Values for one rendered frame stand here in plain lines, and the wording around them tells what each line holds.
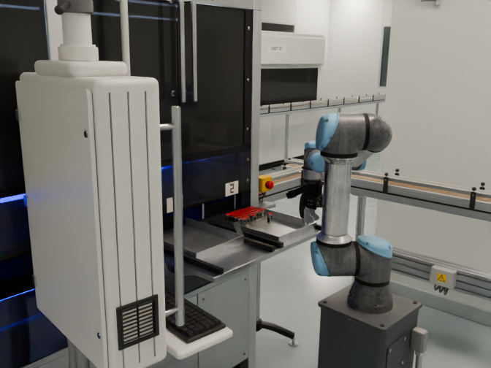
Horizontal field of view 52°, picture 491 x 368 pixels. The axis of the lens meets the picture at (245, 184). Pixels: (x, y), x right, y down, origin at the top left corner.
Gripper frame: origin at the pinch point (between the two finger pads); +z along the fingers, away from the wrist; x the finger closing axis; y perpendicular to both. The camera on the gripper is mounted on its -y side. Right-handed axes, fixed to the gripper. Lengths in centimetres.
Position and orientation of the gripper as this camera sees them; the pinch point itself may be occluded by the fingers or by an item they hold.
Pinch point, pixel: (305, 224)
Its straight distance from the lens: 217.0
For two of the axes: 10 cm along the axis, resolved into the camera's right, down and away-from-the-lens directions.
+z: -0.2, 9.7, 2.4
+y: 7.5, 1.7, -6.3
